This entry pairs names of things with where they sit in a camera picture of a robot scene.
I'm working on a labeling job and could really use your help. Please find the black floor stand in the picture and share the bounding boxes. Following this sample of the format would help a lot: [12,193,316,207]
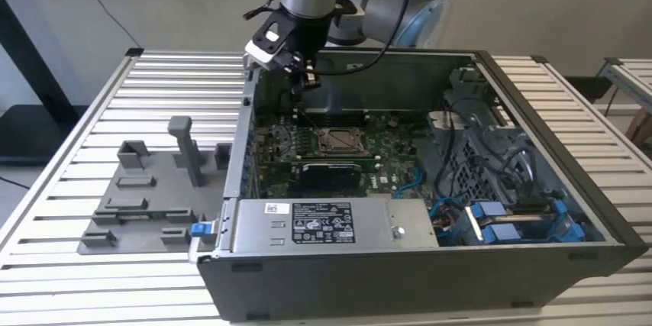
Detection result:
[0,0,91,166]

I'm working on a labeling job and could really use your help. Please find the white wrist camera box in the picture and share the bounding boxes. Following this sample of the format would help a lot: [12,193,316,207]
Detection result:
[243,37,287,72]

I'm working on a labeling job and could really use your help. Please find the thin metal locking lever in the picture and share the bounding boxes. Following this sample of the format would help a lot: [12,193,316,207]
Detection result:
[297,108,321,131]

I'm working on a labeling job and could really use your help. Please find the metal CPU socket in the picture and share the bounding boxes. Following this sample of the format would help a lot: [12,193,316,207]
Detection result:
[316,126,365,153]

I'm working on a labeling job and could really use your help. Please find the blue disk carrier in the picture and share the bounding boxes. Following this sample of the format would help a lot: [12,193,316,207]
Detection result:
[465,199,572,224]
[477,218,585,246]

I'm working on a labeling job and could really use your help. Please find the black power wire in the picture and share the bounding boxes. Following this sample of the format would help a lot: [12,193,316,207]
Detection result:
[433,108,463,193]

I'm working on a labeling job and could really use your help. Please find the black crate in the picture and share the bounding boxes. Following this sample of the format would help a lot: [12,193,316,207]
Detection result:
[564,76,612,108]

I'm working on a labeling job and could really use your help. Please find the green motherboard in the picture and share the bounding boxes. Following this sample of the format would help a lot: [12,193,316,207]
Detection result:
[252,110,433,199]

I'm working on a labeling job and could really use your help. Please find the metal slatted side table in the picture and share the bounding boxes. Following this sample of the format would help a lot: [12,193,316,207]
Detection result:
[593,56,652,117]

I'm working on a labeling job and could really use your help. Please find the blue case latch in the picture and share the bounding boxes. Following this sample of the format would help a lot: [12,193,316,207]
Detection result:
[187,221,213,237]

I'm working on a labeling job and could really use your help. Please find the black graphics card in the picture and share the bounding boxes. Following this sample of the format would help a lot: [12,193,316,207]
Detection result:
[292,160,376,194]

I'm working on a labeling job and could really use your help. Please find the silver power supply unit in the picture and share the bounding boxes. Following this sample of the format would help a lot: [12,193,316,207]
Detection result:
[231,198,440,254]

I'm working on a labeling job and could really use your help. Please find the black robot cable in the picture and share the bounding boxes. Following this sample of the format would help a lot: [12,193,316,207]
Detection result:
[304,0,417,75]

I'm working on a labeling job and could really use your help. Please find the grey metal drive cage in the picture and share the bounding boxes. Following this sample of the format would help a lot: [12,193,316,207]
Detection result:
[421,108,567,208]

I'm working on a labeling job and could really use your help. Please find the dark grey PC case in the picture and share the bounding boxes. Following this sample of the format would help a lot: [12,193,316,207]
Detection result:
[196,45,649,323]

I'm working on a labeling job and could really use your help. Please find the grey plastic parts rack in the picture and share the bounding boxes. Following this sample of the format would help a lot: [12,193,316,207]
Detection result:
[76,115,235,255]

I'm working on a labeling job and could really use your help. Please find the blue data wire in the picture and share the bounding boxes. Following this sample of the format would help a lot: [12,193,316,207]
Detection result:
[395,168,433,194]

